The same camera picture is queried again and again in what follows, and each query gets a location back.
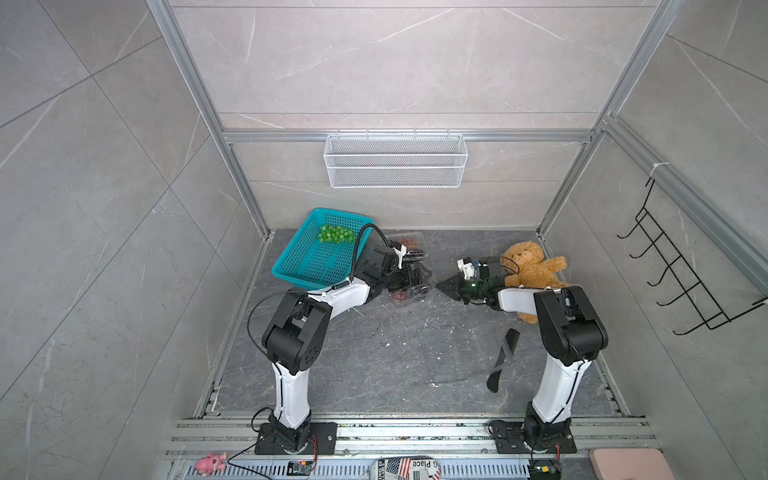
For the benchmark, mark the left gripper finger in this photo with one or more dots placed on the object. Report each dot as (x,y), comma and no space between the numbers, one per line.
(419,275)
(411,254)

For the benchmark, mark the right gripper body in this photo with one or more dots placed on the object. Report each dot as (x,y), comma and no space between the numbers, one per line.
(473,291)

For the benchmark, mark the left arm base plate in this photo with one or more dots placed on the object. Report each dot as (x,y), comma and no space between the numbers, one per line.
(314,437)

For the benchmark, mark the black wire hook rack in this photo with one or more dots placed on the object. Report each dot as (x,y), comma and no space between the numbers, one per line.
(690,287)

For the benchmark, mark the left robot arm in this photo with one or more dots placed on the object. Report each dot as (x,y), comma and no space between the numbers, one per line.
(293,339)

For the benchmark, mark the pink pad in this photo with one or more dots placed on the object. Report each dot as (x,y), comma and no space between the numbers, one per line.
(630,464)

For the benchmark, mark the black knife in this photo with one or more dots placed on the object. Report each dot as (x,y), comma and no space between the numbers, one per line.
(507,349)

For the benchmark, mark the white wire mesh shelf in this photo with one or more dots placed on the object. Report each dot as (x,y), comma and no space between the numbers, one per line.
(368,160)

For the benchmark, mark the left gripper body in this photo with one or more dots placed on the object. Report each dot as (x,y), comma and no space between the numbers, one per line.
(396,279)

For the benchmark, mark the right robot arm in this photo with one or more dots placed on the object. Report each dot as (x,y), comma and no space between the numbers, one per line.
(572,335)

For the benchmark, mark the brown teddy bear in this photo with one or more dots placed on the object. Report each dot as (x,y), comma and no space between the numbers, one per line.
(531,286)

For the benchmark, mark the teal plastic basket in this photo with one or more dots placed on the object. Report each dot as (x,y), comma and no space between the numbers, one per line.
(312,265)

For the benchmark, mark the clear plastic clamshell container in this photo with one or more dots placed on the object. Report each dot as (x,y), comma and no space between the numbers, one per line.
(411,238)

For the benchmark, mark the green grape bunch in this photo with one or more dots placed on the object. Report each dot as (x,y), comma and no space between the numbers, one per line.
(335,234)

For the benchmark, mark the pink pig toy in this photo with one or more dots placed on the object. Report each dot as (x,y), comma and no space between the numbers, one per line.
(211,464)

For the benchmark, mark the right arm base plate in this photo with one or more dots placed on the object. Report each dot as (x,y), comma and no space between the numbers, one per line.
(531,436)

